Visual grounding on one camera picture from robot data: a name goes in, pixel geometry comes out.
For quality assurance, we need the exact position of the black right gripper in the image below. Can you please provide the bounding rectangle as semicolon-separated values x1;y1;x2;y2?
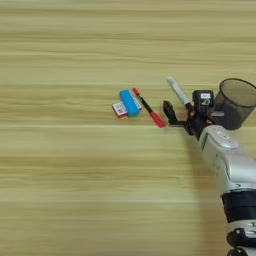
162;100;225;140

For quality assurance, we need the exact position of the red and black pen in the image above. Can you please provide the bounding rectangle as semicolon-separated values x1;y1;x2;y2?
132;87;167;129

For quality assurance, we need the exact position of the grey marker pen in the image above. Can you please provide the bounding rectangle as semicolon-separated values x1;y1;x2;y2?
166;76;195;110

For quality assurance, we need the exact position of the blue eraser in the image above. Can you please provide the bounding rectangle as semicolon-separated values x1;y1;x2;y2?
119;88;141;118

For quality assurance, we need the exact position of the red and white small box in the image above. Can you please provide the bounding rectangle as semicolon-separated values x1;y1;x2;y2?
112;96;143;120

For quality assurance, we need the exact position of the black mesh pen cup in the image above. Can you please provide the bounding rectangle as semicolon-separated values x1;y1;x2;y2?
210;78;256;131

